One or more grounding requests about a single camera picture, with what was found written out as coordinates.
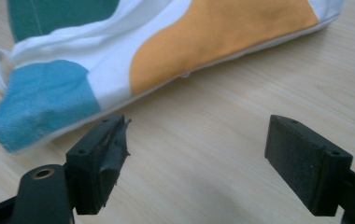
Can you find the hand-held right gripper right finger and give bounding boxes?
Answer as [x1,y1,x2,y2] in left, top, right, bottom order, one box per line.
[263,114,354,217]

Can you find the white orange and blue cloth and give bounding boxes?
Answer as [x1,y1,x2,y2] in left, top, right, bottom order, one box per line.
[0,0,346,154]

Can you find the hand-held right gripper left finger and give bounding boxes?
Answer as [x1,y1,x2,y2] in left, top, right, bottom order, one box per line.
[64,114,133,216]

